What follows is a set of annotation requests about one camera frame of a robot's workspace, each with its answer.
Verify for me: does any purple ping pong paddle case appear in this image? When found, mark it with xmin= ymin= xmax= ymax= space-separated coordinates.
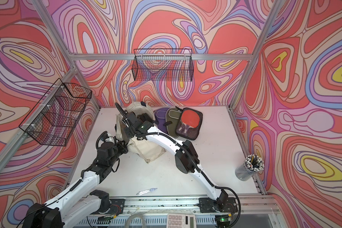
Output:
xmin=154 ymin=107 xmax=169 ymax=134

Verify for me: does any cream canvas tote bag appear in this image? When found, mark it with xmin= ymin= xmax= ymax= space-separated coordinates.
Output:
xmin=115 ymin=101 xmax=166 ymax=163

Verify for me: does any olive ping pong paddle case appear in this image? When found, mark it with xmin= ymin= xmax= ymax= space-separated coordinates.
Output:
xmin=165 ymin=107 xmax=181 ymax=138

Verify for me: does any clear red ping pong case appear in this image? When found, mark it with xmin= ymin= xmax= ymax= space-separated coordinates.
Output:
xmin=175 ymin=107 xmax=203 ymax=141

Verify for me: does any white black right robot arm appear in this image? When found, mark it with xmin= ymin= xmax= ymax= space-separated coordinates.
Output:
xmin=115 ymin=103 xmax=241 ymax=214

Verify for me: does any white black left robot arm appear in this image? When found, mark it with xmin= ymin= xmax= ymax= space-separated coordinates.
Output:
xmin=21 ymin=132 xmax=128 ymax=228

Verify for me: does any small foil wrapper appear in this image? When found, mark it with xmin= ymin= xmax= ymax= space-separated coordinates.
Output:
xmin=137 ymin=188 xmax=157 ymax=196

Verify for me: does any white pink calculator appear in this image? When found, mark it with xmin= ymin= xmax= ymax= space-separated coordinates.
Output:
xmin=166 ymin=213 xmax=196 ymax=228

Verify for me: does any mesh cup of pencils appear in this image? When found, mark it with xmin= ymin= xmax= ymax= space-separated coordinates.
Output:
xmin=235 ymin=154 xmax=265 ymax=181

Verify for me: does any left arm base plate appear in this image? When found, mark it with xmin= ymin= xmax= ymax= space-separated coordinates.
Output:
xmin=93 ymin=199 xmax=125 ymax=216

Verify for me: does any black wire basket left wall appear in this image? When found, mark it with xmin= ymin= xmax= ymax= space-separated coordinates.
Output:
xmin=19 ymin=79 xmax=92 ymax=146

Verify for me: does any black wire basket wall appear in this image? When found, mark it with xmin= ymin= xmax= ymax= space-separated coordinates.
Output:
xmin=132 ymin=48 xmax=194 ymax=82
xmin=19 ymin=79 xmax=92 ymax=146

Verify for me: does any black wire basket back wall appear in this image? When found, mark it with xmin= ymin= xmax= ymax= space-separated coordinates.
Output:
xmin=132 ymin=48 xmax=194 ymax=82

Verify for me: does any aluminium rail front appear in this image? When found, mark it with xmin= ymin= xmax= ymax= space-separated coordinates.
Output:
xmin=123 ymin=194 xmax=282 ymax=216

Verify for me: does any grey looped cable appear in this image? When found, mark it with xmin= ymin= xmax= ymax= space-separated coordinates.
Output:
xmin=123 ymin=213 xmax=147 ymax=228

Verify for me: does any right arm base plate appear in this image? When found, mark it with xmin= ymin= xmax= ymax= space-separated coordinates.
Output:
xmin=197 ymin=197 xmax=238 ymax=214

